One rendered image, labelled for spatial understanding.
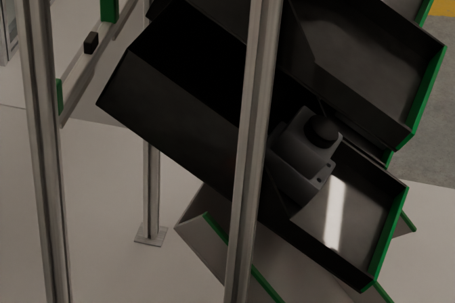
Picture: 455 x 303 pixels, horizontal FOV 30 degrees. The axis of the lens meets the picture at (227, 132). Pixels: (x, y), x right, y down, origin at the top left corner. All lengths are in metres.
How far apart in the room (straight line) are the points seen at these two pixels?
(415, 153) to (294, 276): 1.97
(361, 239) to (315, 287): 0.14
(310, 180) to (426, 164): 2.06
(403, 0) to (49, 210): 0.37
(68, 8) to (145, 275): 0.72
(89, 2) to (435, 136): 1.51
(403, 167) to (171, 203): 1.57
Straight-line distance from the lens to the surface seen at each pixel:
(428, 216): 1.33
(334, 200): 0.79
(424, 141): 2.88
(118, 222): 1.25
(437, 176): 2.76
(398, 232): 1.07
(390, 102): 0.67
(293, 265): 0.89
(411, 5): 0.81
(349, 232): 0.78
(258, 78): 0.61
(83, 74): 0.76
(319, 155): 0.72
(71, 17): 1.70
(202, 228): 0.77
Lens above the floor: 1.75
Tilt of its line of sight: 39 degrees down
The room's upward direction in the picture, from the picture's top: 5 degrees clockwise
